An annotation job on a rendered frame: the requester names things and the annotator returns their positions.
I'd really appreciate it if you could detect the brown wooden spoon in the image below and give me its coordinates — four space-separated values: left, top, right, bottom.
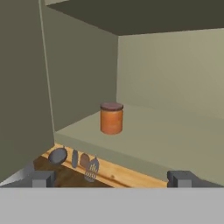
80 153 91 170

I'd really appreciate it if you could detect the olive green cabinet door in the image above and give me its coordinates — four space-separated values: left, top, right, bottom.
0 0 56 184

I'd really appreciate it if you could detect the orange jam jar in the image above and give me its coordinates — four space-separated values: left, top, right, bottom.
100 101 124 136

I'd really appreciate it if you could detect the grey narrow spatula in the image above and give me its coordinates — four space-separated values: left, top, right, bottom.
71 149 79 169

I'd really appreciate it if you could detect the grey round ladle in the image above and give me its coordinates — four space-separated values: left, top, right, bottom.
47 147 68 165

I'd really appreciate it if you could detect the wooden utensil rail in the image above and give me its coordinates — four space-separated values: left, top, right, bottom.
40 143 169 188

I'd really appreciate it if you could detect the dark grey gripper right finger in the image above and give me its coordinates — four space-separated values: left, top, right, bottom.
166 170 224 188

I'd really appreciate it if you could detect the grey slotted spatula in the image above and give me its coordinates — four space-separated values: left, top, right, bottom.
84 157 101 183

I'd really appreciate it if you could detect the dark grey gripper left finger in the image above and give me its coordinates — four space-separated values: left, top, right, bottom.
0 163 56 188

